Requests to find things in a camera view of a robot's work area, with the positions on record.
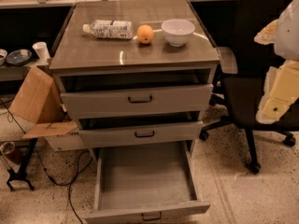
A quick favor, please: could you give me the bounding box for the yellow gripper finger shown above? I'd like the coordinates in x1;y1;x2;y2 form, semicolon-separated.
256;60;299;124
254;20;278;45

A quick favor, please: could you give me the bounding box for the clear plastic water bottle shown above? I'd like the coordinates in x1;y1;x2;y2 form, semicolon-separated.
82;20;133;40

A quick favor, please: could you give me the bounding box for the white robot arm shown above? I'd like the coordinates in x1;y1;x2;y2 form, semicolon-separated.
254;0;299;124

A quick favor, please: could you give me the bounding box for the grey middle drawer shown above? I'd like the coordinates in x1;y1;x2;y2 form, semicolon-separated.
79;111;203;148

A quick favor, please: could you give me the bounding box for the grey drawer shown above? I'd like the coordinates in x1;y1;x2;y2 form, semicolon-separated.
79;111;203;148
86;142;210;224
61;84;212;119

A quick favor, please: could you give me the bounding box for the grey drawer cabinet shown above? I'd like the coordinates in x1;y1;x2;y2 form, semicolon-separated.
49;0;221;154

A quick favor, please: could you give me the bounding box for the grey bottom drawer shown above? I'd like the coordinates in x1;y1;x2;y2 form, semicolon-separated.
86;142;210;224

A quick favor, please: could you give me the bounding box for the grey top drawer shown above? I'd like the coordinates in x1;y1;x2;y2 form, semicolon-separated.
61;84;212;119

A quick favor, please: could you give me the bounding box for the black office chair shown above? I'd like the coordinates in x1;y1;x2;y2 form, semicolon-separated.
199;0;298;174

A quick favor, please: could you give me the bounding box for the white ceramic bowl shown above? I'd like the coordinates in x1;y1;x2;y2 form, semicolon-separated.
162;19;195;47

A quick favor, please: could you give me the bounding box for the orange fruit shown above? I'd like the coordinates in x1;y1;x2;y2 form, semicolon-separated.
136;24;153;44

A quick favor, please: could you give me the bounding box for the white paper cup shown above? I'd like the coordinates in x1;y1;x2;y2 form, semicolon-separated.
32;42;50;61

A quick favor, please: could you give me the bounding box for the brown cardboard box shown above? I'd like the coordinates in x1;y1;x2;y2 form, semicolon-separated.
9;67;85;151

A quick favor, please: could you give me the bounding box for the dark blue bowl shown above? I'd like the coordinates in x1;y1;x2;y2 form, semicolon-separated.
6;49;32;66

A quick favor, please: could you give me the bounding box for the grey side shelf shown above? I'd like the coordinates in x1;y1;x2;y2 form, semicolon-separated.
0;60;50;81

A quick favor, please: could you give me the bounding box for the white bowl at left edge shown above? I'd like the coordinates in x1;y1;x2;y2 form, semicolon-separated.
0;49;7;66

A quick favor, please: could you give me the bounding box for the black metal stand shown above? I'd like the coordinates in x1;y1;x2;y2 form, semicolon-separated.
0;138;37;191

